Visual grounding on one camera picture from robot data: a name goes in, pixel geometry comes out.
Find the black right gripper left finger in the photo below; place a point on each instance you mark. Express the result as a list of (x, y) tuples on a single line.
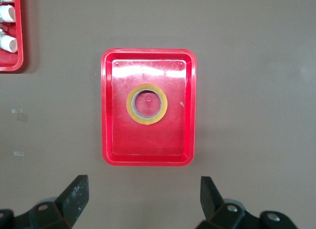
[(71, 202)]

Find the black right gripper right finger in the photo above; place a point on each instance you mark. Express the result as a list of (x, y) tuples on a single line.
[(212, 206)]

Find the yellowish clear tape roll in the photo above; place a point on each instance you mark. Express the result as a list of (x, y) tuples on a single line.
[(148, 122)]

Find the small clear tape strip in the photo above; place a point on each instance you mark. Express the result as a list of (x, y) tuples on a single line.
[(16, 110), (18, 153)]

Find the red plastic tray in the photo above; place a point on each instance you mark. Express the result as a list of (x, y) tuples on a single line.
[(10, 62), (148, 140)]

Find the translucent brown tape patch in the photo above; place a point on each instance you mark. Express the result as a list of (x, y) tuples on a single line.
[(22, 117)]

